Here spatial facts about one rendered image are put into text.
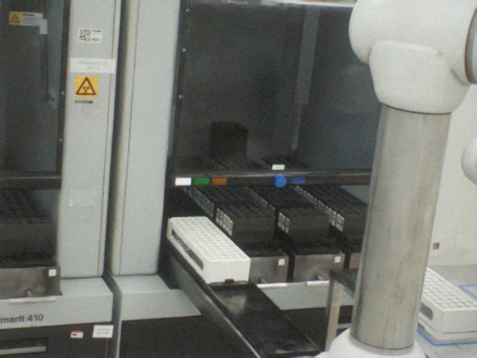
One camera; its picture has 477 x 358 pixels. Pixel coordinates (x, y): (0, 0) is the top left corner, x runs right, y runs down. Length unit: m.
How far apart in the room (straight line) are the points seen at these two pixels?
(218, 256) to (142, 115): 0.37
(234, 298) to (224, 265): 0.08
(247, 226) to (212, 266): 0.29
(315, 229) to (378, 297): 1.02
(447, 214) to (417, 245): 2.66
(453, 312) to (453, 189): 2.10
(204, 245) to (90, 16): 0.56
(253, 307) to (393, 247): 0.68
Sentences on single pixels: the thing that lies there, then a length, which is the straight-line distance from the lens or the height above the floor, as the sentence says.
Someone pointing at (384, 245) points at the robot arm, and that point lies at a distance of 1.47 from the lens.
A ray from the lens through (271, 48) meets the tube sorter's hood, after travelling 2.32.
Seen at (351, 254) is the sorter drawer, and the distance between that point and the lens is 2.48.
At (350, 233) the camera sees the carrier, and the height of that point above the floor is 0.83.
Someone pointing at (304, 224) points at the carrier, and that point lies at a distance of 2.48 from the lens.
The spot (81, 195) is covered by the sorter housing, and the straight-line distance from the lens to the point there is 2.27.
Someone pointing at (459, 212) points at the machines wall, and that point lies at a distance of 4.16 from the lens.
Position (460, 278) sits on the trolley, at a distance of 2.39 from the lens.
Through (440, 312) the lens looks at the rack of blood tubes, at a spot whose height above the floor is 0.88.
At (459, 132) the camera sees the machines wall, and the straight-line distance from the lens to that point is 4.04.
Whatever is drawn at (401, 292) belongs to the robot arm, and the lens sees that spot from 1.49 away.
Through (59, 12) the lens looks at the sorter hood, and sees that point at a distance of 2.16.
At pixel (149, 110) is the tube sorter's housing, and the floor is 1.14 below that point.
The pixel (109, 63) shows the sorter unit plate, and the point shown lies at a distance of 2.21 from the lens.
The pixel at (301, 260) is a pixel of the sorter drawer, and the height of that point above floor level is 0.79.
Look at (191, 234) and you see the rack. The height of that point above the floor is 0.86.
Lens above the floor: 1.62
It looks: 16 degrees down
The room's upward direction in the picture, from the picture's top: 6 degrees clockwise
